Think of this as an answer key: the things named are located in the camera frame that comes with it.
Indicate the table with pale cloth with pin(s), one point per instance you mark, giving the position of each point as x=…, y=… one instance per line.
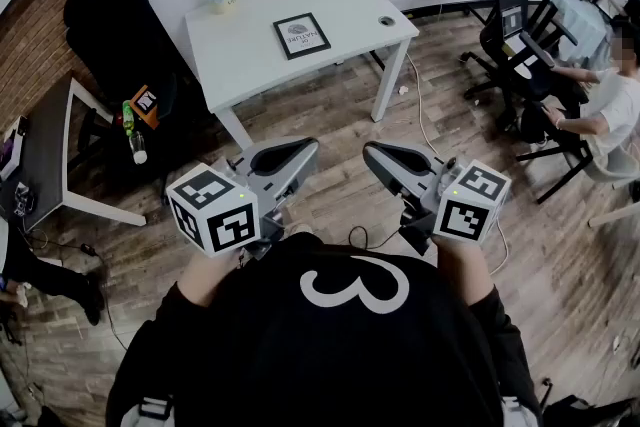
x=575, y=15

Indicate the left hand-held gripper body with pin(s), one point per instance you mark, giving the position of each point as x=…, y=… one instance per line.
x=215, y=220

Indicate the person's right forearm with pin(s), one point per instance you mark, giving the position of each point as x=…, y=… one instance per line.
x=465, y=270

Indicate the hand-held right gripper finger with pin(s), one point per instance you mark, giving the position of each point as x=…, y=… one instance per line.
x=395, y=182
x=417, y=149

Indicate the black armchair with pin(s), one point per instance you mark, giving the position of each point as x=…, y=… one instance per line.
x=120, y=40

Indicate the white paper scrap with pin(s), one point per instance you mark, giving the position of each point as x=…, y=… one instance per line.
x=403, y=90

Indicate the white box with purple print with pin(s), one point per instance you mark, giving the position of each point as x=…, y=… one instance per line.
x=11, y=150

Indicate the person's left forearm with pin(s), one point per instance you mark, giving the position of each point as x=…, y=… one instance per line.
x=205, y=277

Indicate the person's black printed shirt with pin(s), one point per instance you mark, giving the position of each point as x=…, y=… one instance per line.
x=300, y=355

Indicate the orange block with printed marker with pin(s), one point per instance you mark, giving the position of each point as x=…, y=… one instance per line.
x=145, y=106

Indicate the black power adapter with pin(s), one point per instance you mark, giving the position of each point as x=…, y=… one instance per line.
x=88, y=249

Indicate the white desk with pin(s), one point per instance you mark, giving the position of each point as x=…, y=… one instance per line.
x=240, y=60

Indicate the clear bottle with white cap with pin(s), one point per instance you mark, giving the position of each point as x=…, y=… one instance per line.
x=138, y=147

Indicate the dark table with white legs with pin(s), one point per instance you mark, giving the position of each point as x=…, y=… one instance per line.
x=45, y=145

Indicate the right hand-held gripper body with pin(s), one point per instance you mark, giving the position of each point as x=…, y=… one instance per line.
x=465, y=215

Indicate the person's white shoe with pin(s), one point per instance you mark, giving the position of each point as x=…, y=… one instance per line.
x=299, y=230

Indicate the small red can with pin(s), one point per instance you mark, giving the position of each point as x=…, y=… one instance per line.
x=119, y=119

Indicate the green drink bottle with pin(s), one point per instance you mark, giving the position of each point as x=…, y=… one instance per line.
x=128, y=115

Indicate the white plastic chair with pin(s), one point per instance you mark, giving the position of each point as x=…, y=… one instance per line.
x=612, y=170

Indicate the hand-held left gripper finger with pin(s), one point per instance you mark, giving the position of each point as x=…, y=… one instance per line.
x=280, y=143
x=295, y=175

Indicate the black framed leaf print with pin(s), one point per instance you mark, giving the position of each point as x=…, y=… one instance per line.
x=301, y=36

